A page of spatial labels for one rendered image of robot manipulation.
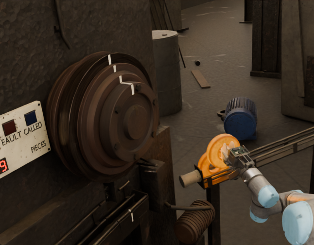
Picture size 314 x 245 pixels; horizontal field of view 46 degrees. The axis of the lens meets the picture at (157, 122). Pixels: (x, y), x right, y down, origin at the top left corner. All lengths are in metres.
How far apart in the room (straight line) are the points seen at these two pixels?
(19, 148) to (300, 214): 0.86
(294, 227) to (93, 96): 0.72
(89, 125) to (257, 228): 1.63
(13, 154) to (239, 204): 1.87
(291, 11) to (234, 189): 1.81
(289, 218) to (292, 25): 2.86
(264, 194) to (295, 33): 2.57
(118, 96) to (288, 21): 2.86
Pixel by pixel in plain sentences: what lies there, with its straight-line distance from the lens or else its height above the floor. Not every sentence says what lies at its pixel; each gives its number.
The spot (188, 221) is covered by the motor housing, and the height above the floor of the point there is 0.53.
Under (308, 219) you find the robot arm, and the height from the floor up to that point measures 0.93.
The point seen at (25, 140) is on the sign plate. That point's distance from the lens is 1.26.
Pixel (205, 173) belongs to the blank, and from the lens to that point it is 1.80.
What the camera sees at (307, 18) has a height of 1.03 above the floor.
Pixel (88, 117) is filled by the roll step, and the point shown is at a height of 1.19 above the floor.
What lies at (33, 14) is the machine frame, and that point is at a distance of 1.27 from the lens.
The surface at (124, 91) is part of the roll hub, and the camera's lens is 1.22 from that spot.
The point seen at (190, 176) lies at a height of 0.69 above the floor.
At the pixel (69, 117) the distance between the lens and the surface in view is 1.18.
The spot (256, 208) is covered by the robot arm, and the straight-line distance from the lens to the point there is 1.53.
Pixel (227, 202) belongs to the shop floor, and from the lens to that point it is 2.77.
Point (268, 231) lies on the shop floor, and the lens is 2.56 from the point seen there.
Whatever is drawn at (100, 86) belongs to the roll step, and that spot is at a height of 1.27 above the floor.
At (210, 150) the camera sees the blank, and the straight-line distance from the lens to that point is 1.64.
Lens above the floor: 1.62
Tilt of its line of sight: 23 degrees down
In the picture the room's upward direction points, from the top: 5 degrees counter-clockwise
